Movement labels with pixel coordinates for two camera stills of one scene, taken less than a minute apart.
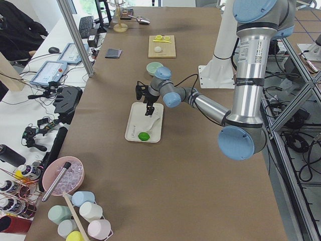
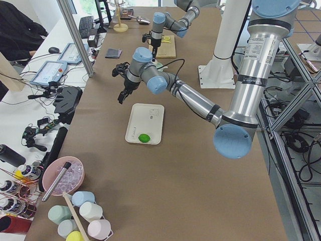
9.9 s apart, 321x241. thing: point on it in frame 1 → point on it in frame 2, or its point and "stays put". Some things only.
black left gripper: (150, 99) → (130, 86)
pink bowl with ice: (70, 180) stays put
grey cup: (66, 226) stays put
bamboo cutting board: (161, 46) stays put
